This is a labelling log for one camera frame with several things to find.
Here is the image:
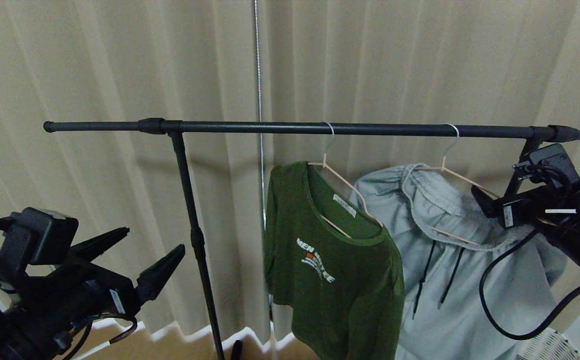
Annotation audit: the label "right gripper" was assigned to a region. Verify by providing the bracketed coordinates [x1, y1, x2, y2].
[485, 186, 580, 231]

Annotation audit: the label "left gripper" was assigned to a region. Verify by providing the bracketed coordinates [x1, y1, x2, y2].
[0, 227, 186, 360]

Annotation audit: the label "pink clothes hanger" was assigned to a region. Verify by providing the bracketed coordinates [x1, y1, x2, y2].
[308, 121, 383, 239]
[414, 123, 559, 247]

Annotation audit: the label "pale grey shorts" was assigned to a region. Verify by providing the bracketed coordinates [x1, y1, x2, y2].
[350, 163, 568, 360]

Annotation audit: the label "green printed T-shirt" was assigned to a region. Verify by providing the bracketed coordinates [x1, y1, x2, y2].
[264, 161, 405, 360]

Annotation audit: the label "white laundry basket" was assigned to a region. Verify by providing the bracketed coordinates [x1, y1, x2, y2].
[514, 327, 580, 360]

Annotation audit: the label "black clothes rack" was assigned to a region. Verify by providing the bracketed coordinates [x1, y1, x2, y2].
[44, 118, 580, 360]

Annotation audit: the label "beige curtain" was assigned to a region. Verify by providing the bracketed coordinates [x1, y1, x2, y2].
[0, 0, 580, 351]

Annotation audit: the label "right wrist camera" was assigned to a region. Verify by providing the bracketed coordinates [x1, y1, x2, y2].
[512, 143, 580, 193]

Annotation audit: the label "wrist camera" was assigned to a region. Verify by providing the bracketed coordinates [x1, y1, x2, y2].
[512, 143, 580, 193]
[0, 207, 79, 282]

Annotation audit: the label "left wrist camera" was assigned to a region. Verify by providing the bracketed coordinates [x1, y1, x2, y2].
[0, 207, 79, 282]

